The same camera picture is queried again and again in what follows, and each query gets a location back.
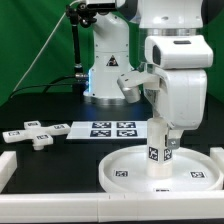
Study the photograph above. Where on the white front fence bar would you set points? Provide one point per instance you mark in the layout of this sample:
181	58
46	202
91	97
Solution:
108	207

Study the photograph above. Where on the white fence block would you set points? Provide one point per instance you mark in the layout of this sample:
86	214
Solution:
8	165
217	155

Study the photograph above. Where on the black camera stand pole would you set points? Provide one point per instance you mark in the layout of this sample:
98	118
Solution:
80	15

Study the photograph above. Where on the white marker sheet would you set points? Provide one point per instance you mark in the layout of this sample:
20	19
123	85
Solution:
108	130

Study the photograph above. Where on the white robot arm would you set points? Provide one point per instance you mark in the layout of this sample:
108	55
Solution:
120	70

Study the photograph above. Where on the white round table top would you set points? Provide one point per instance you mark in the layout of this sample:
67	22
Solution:
132	169

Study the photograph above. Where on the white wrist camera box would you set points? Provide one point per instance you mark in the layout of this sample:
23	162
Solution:
178	52

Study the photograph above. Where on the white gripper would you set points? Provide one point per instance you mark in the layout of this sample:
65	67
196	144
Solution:
179	100

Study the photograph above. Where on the white cross-shaped table base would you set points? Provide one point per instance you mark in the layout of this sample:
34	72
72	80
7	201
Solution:
39	135

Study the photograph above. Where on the white left fence block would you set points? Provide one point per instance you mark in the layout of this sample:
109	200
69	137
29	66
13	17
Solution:
8	165

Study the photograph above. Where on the white right fence block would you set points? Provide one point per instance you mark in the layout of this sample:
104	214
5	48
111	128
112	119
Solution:
217	155

